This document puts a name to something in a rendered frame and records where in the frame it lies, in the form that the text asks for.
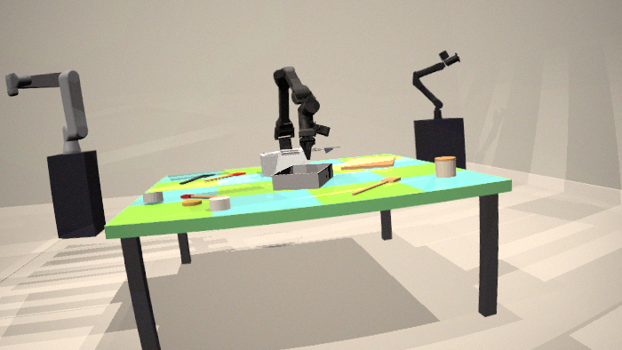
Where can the light wooden board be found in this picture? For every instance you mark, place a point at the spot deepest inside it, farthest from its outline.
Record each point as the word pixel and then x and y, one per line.
pixel 369 162

